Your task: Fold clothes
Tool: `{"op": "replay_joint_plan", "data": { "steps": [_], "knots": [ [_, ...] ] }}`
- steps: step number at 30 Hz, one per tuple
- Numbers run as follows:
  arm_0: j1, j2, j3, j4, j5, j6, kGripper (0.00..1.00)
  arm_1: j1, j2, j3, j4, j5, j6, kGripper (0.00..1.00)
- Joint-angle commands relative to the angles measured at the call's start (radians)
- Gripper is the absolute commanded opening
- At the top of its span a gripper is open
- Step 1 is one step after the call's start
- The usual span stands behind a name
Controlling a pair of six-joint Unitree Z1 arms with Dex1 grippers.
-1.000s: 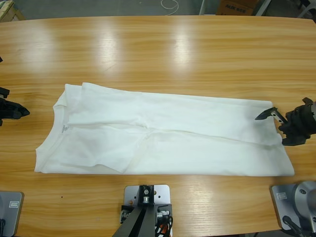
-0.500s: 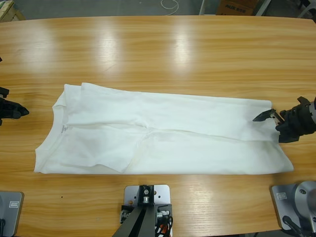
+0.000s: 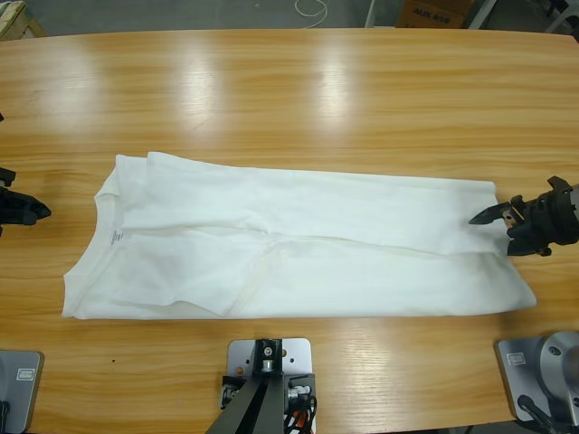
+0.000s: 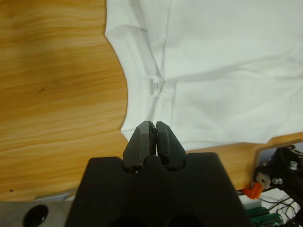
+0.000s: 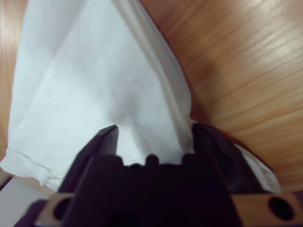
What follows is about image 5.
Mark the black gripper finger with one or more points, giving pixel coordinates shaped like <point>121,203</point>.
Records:
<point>225,160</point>
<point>94,146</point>

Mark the white t-shirt with black logo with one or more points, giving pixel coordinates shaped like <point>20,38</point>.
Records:
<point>82,82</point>

